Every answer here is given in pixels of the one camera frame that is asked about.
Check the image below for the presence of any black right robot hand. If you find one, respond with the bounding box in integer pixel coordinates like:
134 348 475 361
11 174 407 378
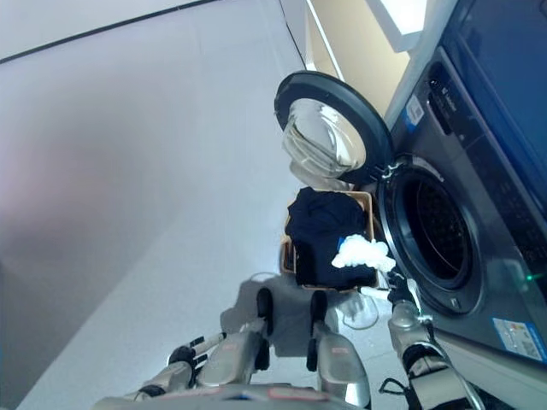
360 269 422 305

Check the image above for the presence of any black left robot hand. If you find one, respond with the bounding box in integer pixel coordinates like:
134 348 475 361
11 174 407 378
168 331 227 372

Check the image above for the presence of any white cloth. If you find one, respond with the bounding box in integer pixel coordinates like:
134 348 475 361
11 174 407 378
332 233 397 271

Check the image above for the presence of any tan woven laundry basket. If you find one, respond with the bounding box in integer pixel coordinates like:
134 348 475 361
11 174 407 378
279 190 385 291

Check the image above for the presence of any black clothes pile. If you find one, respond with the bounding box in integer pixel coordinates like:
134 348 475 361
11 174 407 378
285 187 379 286

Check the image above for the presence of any grey front-load washing machine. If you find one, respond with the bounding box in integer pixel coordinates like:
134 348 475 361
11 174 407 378
374 45 547 388

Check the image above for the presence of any silver left robot leg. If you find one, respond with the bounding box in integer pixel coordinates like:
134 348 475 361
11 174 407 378
198 318 274 390

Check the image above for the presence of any silver robot leg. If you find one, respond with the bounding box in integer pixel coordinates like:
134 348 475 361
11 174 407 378
198 318 274 390
305 322 372 410

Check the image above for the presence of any silver robot torso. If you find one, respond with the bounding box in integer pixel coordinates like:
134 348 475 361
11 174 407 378
91 384 326 410

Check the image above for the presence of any black right robot foot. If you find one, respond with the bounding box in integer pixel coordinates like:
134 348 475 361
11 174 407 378
309 290 328 328

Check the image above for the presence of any black robot foot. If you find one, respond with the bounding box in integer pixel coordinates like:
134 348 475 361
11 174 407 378
255 286 274 325
309 290 328 328

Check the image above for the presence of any silver right robot leg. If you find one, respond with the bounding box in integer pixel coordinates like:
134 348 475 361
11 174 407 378
305 322 372 410

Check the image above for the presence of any black left robot foot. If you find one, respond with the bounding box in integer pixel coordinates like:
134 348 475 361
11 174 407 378
255 286 274 325

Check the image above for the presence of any blue white energy label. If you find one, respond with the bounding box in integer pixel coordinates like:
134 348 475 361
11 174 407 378
491 318 540 364

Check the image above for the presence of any small blue sticker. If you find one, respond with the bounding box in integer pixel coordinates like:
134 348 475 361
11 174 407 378
405 96 425 127

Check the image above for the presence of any round black washer door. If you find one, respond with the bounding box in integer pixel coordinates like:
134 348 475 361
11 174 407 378
273 71 397 187

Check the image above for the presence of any grey stacked dryer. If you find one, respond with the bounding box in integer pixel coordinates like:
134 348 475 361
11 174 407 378
439 0 547 142

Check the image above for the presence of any white counter cabinet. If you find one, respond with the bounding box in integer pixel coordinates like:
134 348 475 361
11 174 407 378
279 0 428 76

